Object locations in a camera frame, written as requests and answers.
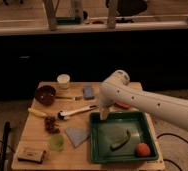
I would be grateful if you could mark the dark red bowl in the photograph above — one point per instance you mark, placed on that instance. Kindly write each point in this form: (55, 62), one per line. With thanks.
(45, 95)

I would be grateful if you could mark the grey blue cloth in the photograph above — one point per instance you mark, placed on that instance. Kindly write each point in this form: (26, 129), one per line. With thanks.
(77, 135)

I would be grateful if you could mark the yellow banana toy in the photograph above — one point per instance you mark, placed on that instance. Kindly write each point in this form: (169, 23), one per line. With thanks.
(37, 113)

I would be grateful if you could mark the white handled black brush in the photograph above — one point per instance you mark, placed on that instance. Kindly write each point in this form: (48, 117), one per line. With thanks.
(64, 115)

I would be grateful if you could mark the black stand pole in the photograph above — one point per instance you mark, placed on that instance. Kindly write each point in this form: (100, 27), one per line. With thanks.
(6, 131)

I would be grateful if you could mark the orange plastic bowl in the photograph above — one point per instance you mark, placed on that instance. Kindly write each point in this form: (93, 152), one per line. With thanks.
(123, 105)

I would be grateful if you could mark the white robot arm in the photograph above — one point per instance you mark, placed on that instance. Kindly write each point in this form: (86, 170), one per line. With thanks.
(116, 88)

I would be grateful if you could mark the fork with dark handle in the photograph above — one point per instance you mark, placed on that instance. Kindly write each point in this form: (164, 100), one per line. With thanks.
(70, 98)

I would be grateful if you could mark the white plastic cup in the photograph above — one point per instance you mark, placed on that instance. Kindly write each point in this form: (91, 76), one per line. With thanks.
(63, 81)

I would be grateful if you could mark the green plastic cup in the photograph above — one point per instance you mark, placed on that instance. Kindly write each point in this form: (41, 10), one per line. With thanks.
(56, 142)

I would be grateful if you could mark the blue sponge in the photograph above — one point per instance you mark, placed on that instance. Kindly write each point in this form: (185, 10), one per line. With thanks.
(88, 92)

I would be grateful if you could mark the brown grape bunch toy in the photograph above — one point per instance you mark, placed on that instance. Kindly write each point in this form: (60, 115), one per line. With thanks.
(50, 127)

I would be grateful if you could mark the brown wooden block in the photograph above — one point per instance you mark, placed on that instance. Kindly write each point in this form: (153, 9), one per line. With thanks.
(31, 155)

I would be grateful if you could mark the orange ball toy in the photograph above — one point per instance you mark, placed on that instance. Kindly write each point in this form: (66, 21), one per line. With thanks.
(143, 150)

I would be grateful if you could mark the green plastic tray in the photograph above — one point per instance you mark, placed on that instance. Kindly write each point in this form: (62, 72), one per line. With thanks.
(103, 133)

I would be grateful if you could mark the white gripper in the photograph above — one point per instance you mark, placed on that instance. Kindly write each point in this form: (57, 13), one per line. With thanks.
(104, 109)

